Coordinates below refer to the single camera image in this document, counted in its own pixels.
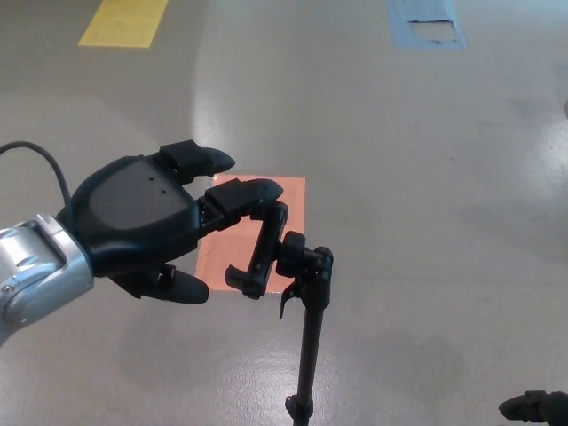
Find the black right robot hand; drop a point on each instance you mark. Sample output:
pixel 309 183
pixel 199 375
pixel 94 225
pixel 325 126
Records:
pixel 537 408

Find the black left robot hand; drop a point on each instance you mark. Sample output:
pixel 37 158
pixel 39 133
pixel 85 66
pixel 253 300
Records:
pixel 133 208

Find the black phone stand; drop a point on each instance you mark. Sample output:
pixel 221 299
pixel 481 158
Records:
pixel 310 355

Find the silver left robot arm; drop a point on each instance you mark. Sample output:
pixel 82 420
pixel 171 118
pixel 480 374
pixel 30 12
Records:
pixel 40 275

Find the orange paper floor sheet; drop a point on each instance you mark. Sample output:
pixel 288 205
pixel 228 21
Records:
pixel 293 208

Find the yellow paper floor sheet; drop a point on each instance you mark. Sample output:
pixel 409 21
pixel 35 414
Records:
pixel 124 22

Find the torn blue floor sheet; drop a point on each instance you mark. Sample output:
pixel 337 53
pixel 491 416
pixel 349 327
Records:
pixel 399 24

